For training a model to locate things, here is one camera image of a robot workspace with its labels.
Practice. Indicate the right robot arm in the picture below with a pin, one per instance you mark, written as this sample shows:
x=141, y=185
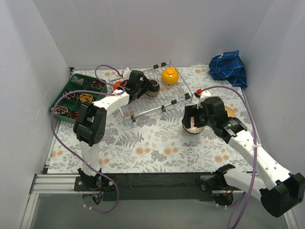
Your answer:
x=277, y=188

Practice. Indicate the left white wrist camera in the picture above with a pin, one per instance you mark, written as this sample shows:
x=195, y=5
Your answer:
x=126, y=73

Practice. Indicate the metal wire dish rack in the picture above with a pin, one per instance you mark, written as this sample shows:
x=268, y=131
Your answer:
x=168, y=95

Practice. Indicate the blue checked cloth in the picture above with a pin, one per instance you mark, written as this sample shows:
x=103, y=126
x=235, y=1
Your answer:
x=228, y=66

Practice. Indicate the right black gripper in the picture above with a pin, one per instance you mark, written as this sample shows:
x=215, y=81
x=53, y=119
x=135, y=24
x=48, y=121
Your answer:
x=189, y=117

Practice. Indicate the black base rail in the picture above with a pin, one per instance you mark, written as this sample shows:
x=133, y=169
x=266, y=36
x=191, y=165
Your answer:
x=154, y=186

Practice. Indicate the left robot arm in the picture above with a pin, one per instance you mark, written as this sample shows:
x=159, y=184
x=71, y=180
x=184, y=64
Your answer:
x=90, y=124

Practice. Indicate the beige bowl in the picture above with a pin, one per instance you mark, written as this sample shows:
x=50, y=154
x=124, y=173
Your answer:
x=230, y=112

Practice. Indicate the orange bowl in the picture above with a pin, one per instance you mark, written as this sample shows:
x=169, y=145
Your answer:
x=117, y=85

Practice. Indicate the black patterned bowl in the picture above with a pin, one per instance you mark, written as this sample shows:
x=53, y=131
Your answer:
x=154, y=90

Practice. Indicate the white brown patterned bowl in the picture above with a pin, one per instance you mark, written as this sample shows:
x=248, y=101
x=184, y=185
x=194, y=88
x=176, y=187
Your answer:
x=193, y=130

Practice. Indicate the floral table mat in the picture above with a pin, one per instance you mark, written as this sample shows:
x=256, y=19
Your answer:
x=156, y=141

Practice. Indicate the green compartment organizer tray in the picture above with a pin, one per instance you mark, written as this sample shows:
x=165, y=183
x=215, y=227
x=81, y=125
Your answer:
x=82, y=86

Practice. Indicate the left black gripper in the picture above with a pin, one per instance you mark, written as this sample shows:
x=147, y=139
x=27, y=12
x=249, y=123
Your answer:
x=145, y=83

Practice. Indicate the yellow bowl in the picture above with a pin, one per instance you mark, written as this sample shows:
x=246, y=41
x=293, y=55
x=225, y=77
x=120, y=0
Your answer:
x=170, y=76

